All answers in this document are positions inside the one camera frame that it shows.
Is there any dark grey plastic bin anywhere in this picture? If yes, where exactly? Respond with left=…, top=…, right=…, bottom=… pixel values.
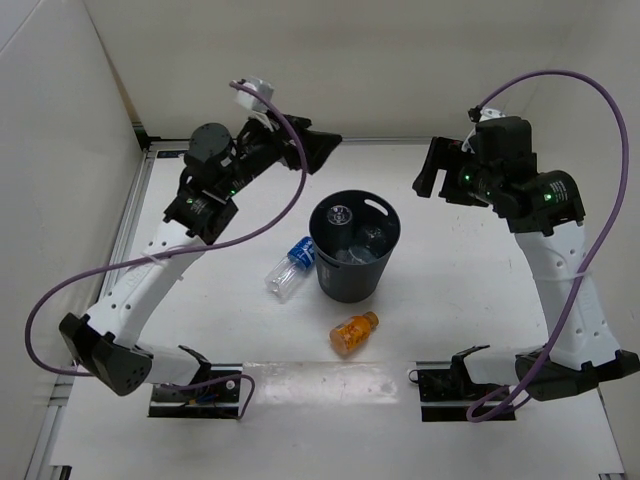
left=309, top=190, right=401, bottom=303

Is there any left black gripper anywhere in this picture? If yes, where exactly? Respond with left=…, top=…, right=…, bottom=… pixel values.
left=220, top=109, right=340, bottom=197

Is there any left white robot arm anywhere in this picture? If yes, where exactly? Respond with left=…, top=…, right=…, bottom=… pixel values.
left=59, top=113, right=342, bottom=400

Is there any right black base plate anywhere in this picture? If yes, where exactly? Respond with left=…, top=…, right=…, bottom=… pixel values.
left=407, top=361, right=500, bottom=423

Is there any clear bottle green blue label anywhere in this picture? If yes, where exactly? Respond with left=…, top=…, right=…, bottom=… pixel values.
left=335, top=225, right=388, bottom=265

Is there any clear bottle without label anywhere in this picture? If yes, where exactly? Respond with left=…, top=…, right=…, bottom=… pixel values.
left=325, top=205, right=355, bottom=253

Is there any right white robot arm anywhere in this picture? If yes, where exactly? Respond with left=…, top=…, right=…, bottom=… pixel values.
left=413, top=116, right=639, bottom=401

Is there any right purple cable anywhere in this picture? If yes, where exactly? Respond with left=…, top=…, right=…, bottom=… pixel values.
left=465, top=69, right=630, bottom=424

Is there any orange juice bottle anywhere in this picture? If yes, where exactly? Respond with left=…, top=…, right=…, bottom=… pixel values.
left=329, top=311, right=379, bottom=356

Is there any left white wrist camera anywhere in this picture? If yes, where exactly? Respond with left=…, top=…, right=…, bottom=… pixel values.
left=230, top=76, right=274, bottom=113

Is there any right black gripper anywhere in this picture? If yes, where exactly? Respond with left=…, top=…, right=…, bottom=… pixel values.
left=412, top=138, right=501, bottom=208

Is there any purple cable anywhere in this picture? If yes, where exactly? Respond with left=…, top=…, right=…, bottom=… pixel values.
left=465, top=69, right=630, bottom=424
left=24, top=82, right=311, bottom=421

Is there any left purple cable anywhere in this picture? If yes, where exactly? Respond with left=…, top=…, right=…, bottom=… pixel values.
left=24, top=82, right=311, bottom=421

